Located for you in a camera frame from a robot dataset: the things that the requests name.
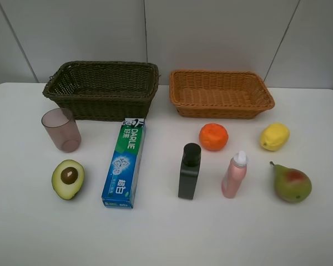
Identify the black rectangular bottle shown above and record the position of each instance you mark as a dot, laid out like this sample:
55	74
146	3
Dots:
189	171

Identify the orange tangerine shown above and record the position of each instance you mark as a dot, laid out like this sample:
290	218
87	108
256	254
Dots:
213	137

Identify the pink bottle white cap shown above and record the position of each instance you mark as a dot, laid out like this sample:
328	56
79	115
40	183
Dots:
235	174

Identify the yellow lemon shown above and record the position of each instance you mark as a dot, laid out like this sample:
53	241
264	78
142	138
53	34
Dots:
274	137

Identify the green red pear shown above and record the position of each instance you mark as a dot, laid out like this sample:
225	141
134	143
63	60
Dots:
291	185

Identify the orange wicker basket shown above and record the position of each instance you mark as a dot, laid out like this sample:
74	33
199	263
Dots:
219	94

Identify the green blue toothpaste box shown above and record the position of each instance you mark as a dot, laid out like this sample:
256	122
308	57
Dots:
122	178

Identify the dark brown wicker basket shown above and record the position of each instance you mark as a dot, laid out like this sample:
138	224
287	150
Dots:
104	91

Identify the translucent pink plastic cup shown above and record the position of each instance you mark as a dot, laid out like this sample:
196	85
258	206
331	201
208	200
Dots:
62	129

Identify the halved avocado with pit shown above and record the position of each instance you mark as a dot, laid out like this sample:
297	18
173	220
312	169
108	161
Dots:
67	179

